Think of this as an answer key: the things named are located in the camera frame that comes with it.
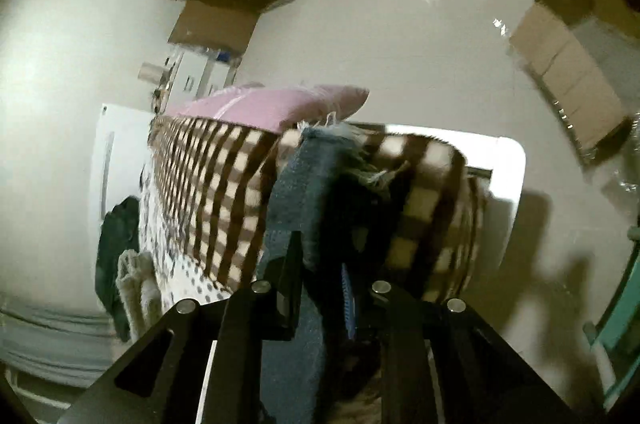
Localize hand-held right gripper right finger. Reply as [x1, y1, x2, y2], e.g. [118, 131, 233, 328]
[341, 264, 601, 424]

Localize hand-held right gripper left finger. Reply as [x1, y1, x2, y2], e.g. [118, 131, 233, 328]
[56, 230, 305, 424]

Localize blue denim pants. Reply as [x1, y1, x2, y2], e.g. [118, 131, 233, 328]
[250, 124, 416, 424]

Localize white dotted bed sheet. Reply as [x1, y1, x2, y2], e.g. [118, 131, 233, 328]
[136, 144, 236, 320]

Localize brown checkered blanket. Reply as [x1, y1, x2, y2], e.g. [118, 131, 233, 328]
[148, 113, 488, 303]

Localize beige knitted cloth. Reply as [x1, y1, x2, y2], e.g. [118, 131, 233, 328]
[116, 249, 163, 341]

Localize dark green garment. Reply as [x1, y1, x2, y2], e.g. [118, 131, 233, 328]
[95, 196, 143, 342]

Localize pink pillow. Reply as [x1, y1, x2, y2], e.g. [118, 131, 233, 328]
[164, 83, 371, 134]

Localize flattened cardboard box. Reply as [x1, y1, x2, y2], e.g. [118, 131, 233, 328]
[167, 0, 321, 55]

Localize open cardboard box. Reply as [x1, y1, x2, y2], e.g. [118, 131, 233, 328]
[502, 0, 640, 155]

